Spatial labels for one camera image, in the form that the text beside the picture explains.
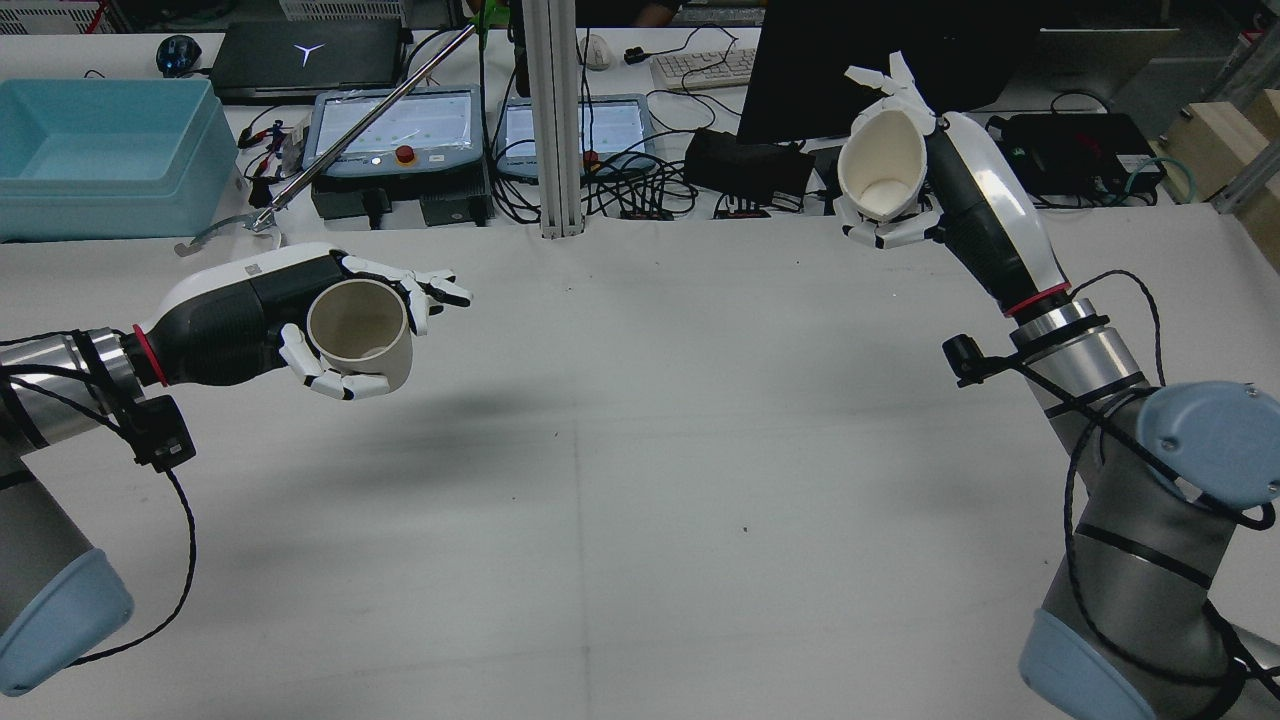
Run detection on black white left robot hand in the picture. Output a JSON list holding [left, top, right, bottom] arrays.
[[135, 243, 473, 403]]

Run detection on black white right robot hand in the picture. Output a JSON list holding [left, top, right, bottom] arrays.
[[832, 52, 1073, 319]]

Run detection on white paper cup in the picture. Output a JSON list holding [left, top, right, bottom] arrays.
[[838, 108, 929, 223]]

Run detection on beige paper cup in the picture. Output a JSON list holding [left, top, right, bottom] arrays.
[[306, 279, 415, 393]]

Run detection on black electronics box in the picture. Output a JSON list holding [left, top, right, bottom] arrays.
[[990, 112, 1166, 206]]

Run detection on red blue clip leads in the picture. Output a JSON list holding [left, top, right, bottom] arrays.
[[238, 118, 301, 183]]

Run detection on black power box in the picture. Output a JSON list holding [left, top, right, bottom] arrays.
[[312, 180, 391, 221]]

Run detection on light blue plastic bin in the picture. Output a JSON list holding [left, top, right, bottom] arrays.
[[0, 78, 239, 243]]

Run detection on metal reacher grabber tool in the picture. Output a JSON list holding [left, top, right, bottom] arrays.
[[173, 0, 511, 259]]

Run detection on wooden block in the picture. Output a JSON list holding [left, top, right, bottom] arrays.
[[1163, 90, 1280, 206]]

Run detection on black Huawei monitor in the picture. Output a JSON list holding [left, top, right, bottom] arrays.
[[737, 0, 1041, 146]]

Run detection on black power adapter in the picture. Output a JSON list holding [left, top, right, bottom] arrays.
[[420, 185, 491, 226]]

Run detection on black mouse with blue lights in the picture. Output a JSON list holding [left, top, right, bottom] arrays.
[[156, 35, 203, 78]]

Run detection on black laptop with Y logo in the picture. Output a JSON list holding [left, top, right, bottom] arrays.
[[210, 20, 406, 103]]

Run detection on grey teach pendant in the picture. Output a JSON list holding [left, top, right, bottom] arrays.
[[303, 88, 485, 179], [495, 95, 661, 181]]

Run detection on white keyboard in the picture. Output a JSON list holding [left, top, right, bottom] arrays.
[[652, 48, 758, 91]]

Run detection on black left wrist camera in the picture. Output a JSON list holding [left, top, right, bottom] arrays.
[[125, 393, 198, 473]]

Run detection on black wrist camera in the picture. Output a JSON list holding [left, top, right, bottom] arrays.
[[125, 393, 198, 473], [943, 335, 991, 389]]

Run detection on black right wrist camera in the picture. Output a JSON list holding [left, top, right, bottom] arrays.
[[943, 335, 991, 389]]

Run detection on teal cable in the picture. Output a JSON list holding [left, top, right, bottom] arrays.
[[1125, 155, 1198, 204]]

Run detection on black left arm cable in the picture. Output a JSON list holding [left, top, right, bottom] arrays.
[[0, 330, 198, 669]]

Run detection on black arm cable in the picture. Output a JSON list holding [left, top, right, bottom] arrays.
[[985, 268, 1280, 701], [0, 330, 198, 669]]

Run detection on aluminium frame rail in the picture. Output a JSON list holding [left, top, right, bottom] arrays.
[[1212, 150, 1280, 216]]

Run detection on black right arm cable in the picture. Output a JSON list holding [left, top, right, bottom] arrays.
[[985, 268, 1280, 701]]

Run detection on black cable tangle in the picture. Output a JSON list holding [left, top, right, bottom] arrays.
[[585, 130, 701, 216]]

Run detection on aluminium frame post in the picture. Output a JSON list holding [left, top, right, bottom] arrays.
[[522, 0, 585, 239]]

